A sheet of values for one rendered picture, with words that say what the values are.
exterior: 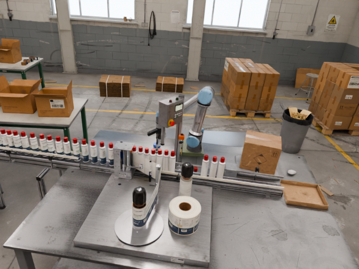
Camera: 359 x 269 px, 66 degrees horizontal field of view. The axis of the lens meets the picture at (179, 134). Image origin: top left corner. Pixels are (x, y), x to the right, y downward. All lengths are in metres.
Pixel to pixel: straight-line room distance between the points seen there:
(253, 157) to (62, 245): 1.57
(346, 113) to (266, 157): 3.40
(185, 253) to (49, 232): 0.86
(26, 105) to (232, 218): 2.64
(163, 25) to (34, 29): 3.16
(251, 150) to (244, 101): 3.23
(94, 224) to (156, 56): 6.01
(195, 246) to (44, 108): 2.42
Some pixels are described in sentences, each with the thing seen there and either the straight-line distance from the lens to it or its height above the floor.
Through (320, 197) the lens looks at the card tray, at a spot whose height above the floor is 0.83.
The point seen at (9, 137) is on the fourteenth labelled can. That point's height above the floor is 1.03.
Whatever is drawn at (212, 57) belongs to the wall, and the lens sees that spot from 7.53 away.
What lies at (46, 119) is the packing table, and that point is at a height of 0.78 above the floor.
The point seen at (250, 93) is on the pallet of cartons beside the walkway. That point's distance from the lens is 5.55.
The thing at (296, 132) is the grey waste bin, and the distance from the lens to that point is 4.54.
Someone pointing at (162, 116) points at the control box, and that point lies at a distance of 2.07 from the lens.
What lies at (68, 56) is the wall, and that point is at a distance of 7.85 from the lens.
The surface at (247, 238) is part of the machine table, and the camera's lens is 1.96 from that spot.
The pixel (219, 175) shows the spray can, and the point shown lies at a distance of 2.24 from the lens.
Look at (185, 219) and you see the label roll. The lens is 1.72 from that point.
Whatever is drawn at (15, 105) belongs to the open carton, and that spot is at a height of 0.87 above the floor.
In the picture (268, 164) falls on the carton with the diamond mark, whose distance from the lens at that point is 2.47.
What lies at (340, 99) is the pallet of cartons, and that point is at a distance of 5.46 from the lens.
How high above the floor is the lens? 2.24
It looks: 29 degrees down
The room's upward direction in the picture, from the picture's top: 5 degrees clockwise
